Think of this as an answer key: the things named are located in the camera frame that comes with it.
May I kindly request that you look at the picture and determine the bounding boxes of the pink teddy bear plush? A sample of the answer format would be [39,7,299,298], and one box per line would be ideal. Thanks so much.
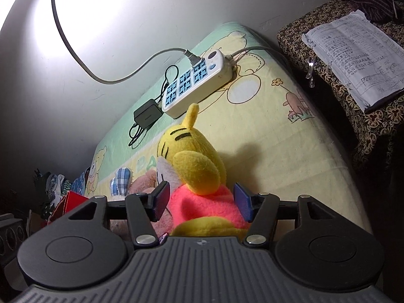
[110,169,173,241]

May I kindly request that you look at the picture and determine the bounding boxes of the white rabbit plush checkered ears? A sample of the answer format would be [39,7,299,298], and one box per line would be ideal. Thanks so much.
[110,167,132,200]

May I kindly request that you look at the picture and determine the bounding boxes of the yellow tiger plush toy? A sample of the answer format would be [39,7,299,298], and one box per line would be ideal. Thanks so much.
[156,103,249,241]

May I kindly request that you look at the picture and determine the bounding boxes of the red cardboard box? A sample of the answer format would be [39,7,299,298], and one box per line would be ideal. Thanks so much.
[47,191,88,224]

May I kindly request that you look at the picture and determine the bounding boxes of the pile of socks and clothes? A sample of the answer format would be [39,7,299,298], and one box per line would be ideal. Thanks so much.
[33,169,88,212]

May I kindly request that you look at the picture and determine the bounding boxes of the black power adapter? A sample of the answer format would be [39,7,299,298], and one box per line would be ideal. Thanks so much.
[134,99,163,129]

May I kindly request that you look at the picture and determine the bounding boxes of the white blue power strip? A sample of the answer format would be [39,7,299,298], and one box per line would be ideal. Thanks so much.
[161,50,234,119]

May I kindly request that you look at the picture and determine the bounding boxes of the black speaker device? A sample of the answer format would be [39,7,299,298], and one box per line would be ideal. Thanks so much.
[0,213,26,268]

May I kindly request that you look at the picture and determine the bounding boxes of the floral patterned cloth cover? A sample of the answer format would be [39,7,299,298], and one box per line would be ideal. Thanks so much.
[277,0,403,160]

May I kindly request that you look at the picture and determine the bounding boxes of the printed paper sheets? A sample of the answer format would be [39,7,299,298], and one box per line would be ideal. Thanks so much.
[302,10,403,112]

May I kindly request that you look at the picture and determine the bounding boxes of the grey power cord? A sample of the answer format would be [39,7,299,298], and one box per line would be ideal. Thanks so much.
[49,0,203,86]

